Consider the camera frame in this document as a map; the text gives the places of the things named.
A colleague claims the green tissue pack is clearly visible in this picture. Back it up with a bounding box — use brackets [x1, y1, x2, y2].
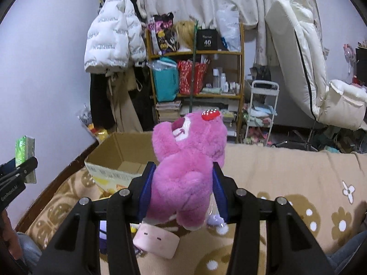
[15, 135, 35, 167]

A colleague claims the pink square plush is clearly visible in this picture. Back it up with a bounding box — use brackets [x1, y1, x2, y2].
[133, 223, 180, 259]

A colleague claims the white puffer jacket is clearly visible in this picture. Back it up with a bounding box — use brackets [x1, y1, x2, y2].
[84, 0, 146, 74]

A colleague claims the plastic bag of toys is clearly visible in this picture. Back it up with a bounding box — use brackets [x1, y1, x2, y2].
[77, 104, 108, 143]

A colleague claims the white reclining chair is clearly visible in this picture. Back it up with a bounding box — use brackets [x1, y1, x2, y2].
[265, 0, 366, 130]

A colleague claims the wooden bookshelf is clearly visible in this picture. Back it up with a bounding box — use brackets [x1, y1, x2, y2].
[144, 22, 246, 144]

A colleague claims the beige patterned blanket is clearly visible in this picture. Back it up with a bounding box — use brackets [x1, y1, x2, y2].
[26, 133, 366, 274]

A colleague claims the stack of books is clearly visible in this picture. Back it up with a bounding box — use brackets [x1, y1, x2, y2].
[156, 101, 182, 122]

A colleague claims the red gift bag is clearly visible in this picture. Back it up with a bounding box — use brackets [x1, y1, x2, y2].
[178, 60, 208, 96]

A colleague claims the blond wig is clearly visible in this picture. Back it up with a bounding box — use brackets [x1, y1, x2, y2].
[174, 21, 195, 52]

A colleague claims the black coat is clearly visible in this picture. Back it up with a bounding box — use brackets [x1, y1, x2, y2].
[90, 73, 115, 130]

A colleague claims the white trolley cart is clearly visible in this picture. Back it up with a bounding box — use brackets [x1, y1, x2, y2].
[243, 80, 280, 146]

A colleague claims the pink plush bear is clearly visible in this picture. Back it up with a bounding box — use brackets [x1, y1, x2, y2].
[144, 109, 228, 231]

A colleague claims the green pole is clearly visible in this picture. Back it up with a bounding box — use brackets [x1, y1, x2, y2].
[189, 20, 198, 113]

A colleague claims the beige trench coat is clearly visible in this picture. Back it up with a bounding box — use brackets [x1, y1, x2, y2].
[107, 68, 143, 132]

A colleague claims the black box with 40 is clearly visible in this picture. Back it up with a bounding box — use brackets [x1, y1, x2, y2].
[197, 29, 218, 50]

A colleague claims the person's left hand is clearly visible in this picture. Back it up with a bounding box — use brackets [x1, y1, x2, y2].
[1, 210, 22, 260]

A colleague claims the teal shopping bag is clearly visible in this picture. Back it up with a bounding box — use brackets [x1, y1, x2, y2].
[151, 57, 179, 102]

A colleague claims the cardboard box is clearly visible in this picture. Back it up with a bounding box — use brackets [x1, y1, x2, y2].
[85, 132, 158, 195]

